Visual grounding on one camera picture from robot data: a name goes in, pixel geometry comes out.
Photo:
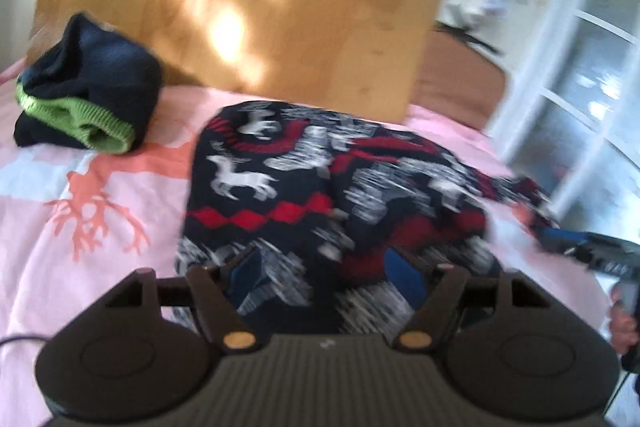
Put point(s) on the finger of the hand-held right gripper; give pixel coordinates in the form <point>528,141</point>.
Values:
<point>557,239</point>

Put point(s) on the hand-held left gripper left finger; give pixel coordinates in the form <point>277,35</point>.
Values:
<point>248,277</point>

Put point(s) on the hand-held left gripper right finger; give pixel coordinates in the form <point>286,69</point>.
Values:
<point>404,278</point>

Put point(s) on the navy red reindeer patterned sweater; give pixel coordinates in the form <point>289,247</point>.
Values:
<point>300,187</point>

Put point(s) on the person's right hand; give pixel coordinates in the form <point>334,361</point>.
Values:
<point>622,327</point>

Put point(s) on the pink printed bedsheet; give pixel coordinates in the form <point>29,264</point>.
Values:
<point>100,217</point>

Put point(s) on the brown cushion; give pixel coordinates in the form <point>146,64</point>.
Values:
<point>455,82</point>

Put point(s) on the black tape strip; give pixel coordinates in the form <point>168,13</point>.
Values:
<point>470,36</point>

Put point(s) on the navy sweater with green hem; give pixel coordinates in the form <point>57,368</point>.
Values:
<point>100,77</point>

